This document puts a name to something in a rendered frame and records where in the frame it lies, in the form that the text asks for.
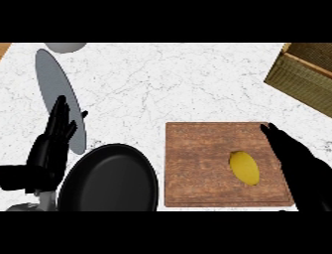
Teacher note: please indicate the yellow lemon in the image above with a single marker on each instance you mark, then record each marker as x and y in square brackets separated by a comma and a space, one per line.
[244, 168]

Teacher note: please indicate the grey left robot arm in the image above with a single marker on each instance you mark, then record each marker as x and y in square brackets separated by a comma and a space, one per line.
[46, 200]

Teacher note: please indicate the brown wooden cutting board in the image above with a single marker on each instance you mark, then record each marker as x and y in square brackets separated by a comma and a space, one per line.
[198, 165]

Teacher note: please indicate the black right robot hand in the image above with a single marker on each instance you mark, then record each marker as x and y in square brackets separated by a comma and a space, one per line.
[309, 178]

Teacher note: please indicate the grey round bowl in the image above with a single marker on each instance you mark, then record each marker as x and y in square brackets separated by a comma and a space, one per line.
[65, 47]

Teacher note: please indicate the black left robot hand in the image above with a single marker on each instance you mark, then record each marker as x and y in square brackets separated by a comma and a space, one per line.
[46, 158]

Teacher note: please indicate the olive wicker basket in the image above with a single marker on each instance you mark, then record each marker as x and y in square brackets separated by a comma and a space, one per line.
[309, 82]

